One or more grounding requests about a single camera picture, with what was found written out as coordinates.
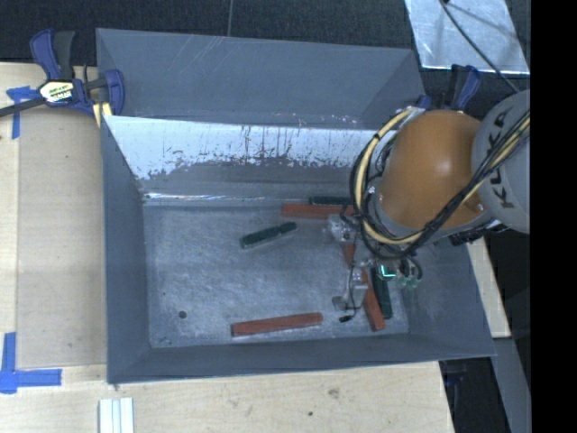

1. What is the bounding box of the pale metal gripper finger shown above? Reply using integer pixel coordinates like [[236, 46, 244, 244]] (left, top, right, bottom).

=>
[[345, 266, 369, 287], [332, 284, 369, 312]]

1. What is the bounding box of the grey metal bin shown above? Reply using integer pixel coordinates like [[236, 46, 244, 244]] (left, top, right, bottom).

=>
[[95, 27, 498, 385]]

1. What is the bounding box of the pale wood board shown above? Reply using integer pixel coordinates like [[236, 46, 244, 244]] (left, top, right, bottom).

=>
[[15, 106, 109, 370]]

